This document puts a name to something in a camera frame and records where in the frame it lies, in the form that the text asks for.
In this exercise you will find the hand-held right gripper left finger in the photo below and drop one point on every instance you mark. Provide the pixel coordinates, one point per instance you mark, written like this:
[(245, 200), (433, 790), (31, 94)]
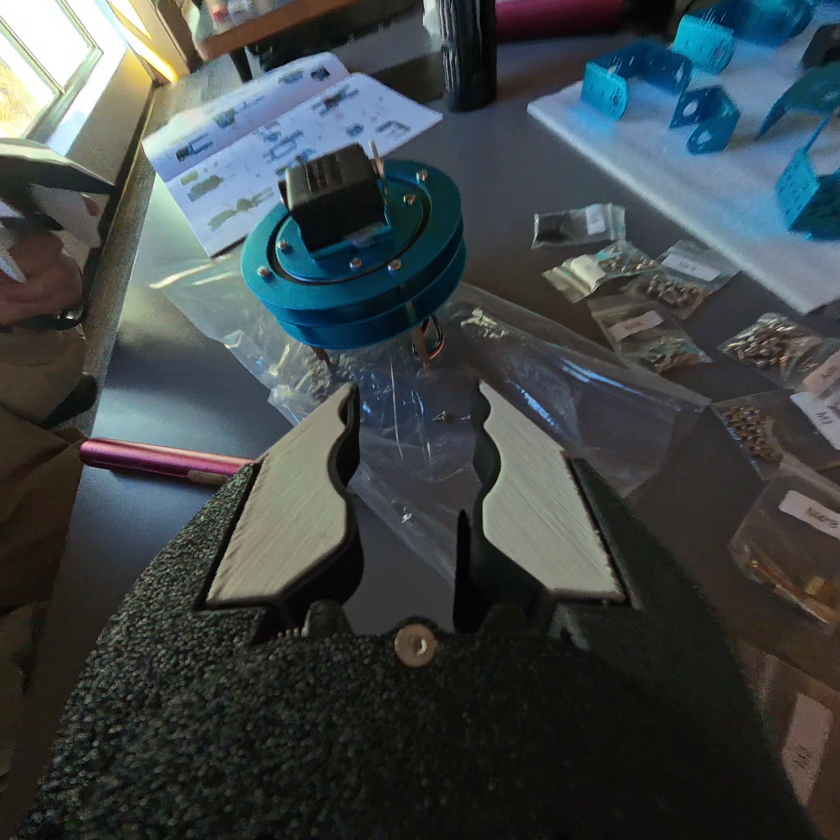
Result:
[(282, 525)]

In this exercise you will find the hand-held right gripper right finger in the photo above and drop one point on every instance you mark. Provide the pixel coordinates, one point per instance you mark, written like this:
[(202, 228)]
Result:
[(551, 525)]

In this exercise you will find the red electric screwdriver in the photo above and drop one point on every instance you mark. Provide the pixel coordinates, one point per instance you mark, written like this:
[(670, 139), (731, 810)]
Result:
[(151, 456)]

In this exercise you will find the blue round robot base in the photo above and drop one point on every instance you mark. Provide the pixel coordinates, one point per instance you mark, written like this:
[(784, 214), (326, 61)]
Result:
[(354, 308)]

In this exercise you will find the person's left forearm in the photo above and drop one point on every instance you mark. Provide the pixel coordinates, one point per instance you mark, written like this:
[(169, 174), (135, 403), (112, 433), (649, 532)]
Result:
[(33, 367)]

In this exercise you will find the grey desk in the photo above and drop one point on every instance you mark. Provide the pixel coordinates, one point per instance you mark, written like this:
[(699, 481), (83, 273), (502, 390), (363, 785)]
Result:
[(184, 394)]

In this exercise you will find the person's left hand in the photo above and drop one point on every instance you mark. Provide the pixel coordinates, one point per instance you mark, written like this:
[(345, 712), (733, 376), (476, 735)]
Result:
[(46, 275)]

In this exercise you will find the large window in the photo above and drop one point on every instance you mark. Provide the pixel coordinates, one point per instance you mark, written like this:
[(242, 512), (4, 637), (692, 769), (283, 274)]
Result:
[(33, 65)]

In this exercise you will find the large clear plastic bag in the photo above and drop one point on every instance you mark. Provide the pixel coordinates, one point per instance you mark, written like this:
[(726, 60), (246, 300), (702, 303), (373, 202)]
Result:
[(558, 394)]

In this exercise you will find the printed instruction manual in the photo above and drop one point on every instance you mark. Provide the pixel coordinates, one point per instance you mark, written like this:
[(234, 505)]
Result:
[(229, 151)]

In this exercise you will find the person's beige jacket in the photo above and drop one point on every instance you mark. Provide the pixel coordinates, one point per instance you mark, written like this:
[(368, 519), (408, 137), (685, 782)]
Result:
[(26, 512)]

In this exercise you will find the pile of small screw bags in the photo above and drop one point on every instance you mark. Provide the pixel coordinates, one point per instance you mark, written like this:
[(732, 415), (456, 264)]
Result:
[(656, 282)]

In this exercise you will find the flat white foam sheet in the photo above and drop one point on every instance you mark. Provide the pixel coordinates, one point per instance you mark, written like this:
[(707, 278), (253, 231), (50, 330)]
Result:
[(656, 164)]

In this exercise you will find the black bit holder cylinder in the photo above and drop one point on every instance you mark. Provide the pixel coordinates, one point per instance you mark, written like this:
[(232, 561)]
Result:
[(469, 52)]

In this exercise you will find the set of blue metal brackets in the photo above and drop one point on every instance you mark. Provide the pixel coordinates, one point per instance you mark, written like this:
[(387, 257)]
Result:
[(610, 82)]

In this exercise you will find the red cylindrical case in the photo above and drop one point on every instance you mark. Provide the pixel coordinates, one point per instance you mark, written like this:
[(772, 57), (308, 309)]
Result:
[(558, 16)]

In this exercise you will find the black servo motor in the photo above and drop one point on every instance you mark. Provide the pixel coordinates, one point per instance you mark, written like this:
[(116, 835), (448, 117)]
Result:
[(823, 46)]

